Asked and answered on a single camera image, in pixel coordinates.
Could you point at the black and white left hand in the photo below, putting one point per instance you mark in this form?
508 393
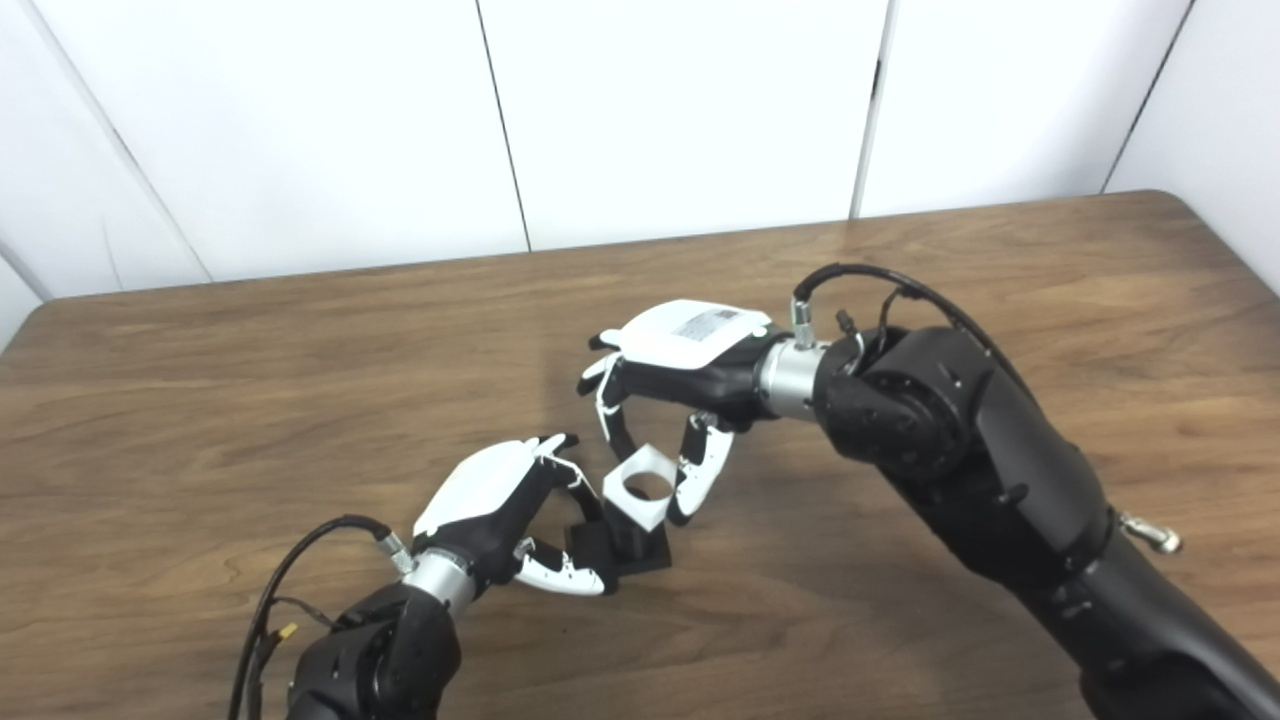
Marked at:
480 490

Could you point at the black and white right hand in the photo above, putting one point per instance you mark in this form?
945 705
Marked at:
690 345

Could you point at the white square piece with hole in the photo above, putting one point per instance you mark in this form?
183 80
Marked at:
645 512

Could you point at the black peg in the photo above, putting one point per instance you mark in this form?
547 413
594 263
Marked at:
640 550

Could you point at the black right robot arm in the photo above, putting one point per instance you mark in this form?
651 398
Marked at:
1000 470

